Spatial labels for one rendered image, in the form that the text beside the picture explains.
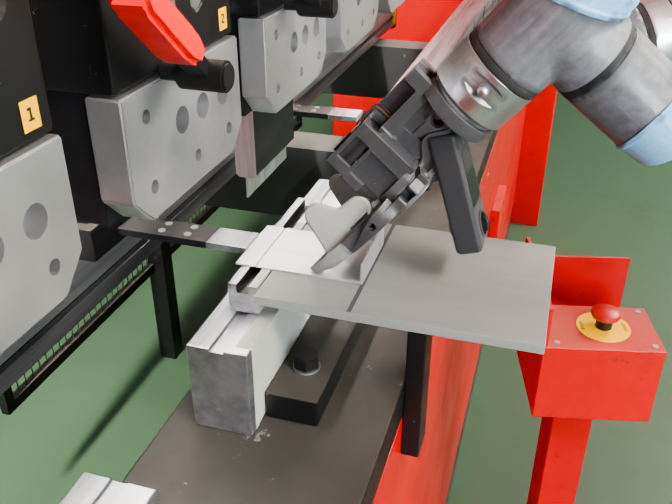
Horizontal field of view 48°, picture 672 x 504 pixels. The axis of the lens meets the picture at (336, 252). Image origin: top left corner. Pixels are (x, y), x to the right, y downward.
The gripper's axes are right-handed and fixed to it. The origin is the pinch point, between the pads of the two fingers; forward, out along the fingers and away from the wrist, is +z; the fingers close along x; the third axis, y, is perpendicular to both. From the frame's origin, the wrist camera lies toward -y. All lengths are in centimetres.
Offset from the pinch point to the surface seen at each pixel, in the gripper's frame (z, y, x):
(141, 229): 14.1, 16.1, 0.9
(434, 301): -6.5, -8.8, 5.0
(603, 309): -3.9, -34.9, -29.1
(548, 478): 23, -55, -30
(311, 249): 2.2, 1.8, -0.7
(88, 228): 14.9, 19.7, 5.3
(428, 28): 39, 6, -215
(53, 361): 105, 18, -49
